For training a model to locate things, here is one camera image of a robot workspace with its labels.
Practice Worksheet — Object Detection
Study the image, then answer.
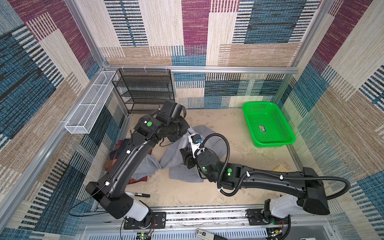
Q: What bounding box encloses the white wire mesh basket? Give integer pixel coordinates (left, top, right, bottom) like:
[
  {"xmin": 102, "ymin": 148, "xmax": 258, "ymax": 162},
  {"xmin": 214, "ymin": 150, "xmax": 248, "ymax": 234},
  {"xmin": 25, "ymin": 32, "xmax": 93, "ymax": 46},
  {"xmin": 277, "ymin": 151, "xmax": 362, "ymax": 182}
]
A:
[{"xmin": 65, "ymin": 71, "xmax": 116, "ymax": 135}]

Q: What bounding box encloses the grey long sleeve shirt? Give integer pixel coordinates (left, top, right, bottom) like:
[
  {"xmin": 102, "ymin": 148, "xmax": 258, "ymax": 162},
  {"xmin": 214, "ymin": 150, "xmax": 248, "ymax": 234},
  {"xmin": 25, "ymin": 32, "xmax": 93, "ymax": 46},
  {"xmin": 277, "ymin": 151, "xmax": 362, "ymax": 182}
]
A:
[{"xmin": 132, "ymin": 125, "xmax": 214, "ymax": 183}]

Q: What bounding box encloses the black wire mesh shelf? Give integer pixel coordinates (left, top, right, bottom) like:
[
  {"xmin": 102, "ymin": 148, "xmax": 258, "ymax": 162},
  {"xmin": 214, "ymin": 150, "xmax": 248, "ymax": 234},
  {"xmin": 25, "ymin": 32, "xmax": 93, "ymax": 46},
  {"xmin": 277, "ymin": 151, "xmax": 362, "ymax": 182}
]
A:
[{"xmin": 112, "ymin": 69, "xmax": 175, "ymax": 114}]

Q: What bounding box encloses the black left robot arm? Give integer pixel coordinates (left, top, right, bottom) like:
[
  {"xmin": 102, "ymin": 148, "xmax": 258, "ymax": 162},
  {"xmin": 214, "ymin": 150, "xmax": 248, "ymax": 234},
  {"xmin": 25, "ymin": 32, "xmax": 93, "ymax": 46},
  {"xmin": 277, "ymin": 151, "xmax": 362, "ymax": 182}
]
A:
[{"xmin": 86, "ymin": 100, "xmax": 189, "ymax": 228}]

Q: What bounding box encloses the black corrugated right cable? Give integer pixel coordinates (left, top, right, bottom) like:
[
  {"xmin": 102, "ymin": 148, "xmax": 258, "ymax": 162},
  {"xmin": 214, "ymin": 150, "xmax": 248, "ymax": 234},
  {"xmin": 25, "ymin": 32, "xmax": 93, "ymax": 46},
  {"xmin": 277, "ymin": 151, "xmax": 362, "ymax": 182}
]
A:
[{"xmin": 199, "ymin": 132, "xmax": 351, "ymax": 201}]

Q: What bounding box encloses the maroon folded shirt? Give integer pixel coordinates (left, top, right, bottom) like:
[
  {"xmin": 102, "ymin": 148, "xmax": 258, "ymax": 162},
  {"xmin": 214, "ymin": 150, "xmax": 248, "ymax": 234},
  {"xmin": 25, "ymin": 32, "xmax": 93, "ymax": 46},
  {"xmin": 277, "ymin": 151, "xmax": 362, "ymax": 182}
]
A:
[{"xmin": 104, "ymin": 139, "xmax": 149, "ymax": 184}]

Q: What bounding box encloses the multicolour patchwork folded shirt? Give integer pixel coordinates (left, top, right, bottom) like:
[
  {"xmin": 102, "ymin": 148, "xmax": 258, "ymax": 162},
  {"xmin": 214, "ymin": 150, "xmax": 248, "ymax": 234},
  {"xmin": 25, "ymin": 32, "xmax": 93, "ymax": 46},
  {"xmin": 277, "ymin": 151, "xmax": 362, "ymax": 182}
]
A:
[{"xmin": 106, "ymin": 139, "xmax": 130, "ymax": 172}]

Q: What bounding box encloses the green plastic basket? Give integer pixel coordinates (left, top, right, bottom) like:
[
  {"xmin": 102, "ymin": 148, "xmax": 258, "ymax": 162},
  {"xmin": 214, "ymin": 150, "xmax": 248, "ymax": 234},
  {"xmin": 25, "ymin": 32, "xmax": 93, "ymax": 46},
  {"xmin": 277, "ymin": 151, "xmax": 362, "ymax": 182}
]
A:
[{"xmin": 242, "ymin": 102, "xmax": 296, "ymax": 148}]

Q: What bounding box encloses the black marker pen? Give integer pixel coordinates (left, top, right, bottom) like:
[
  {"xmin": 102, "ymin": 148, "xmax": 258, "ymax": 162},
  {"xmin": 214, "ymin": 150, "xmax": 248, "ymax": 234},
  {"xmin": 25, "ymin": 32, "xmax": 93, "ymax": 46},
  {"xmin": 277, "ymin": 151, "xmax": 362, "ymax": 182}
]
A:
[{"xmin": 126, "ymin": 192, "xmax": 151, "ymax": 198}]

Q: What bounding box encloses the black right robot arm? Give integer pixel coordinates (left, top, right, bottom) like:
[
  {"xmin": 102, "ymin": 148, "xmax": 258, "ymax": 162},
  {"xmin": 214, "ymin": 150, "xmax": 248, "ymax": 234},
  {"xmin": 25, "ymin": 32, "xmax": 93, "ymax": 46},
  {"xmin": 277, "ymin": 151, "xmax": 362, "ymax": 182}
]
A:
[{"xmin": 180, "ymin": 149, "xmax": 330, "ymax": 224}]

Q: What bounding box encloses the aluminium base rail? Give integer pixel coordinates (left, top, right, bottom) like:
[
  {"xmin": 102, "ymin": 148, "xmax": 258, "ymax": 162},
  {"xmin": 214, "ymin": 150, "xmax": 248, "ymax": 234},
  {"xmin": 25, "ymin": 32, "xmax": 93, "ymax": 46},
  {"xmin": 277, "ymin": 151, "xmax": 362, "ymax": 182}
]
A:
[{"xmin": 75, "ymin": 205, "xmax": 340, "ymax": 240}]

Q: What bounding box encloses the yellow calculator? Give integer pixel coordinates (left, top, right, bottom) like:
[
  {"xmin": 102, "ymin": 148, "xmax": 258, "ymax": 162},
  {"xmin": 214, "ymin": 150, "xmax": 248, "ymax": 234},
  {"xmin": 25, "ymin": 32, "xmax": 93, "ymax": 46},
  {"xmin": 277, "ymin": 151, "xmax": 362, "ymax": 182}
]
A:
[{"xmin": 273, "ymin": 165, "xmax": 289, "ymax": 173}]

